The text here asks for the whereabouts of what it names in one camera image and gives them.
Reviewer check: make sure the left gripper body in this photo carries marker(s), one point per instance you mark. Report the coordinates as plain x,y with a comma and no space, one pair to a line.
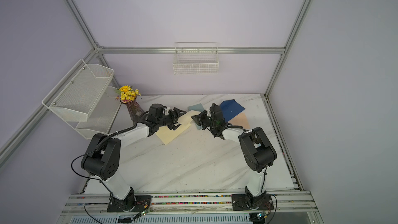
167,120

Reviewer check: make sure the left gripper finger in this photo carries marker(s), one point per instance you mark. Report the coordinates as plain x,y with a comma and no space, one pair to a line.
173,125
176,114

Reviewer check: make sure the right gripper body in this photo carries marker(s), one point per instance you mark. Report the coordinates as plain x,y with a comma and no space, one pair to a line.
207,121

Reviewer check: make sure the teal envelope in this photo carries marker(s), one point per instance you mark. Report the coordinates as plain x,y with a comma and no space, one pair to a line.
199,108

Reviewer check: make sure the cream envelope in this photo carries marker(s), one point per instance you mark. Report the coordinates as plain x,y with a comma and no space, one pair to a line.
166,135

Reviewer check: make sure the cream paper sheet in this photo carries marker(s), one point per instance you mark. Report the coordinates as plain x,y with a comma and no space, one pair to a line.
187,117

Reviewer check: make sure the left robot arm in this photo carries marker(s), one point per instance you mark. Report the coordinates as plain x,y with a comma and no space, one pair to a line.
102,158

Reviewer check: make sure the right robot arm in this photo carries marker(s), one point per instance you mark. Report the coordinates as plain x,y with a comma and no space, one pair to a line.
258,152

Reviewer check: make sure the dark blue envelope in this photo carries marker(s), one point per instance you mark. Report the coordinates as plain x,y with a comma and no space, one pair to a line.
231,109

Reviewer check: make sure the dark glass vase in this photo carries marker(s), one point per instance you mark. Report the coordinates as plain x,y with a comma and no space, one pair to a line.
135,110

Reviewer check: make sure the peach paper sheet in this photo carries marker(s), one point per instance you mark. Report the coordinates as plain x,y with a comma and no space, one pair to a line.
241,120

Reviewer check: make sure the yellow flower bouquet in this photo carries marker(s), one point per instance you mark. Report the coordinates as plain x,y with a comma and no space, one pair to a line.
127,94

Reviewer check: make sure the white mesh two-tier shelf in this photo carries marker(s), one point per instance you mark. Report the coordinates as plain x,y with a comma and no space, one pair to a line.
85,100

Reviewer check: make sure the white wire wall basket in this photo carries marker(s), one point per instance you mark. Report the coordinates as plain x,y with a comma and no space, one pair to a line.
192,58

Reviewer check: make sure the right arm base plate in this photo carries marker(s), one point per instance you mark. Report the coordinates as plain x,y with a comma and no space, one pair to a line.
245,202

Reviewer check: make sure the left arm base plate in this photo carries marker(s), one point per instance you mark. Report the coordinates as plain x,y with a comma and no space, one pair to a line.
130,204

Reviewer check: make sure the aluminium front rail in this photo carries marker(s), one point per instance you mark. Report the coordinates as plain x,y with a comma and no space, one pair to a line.
283,207

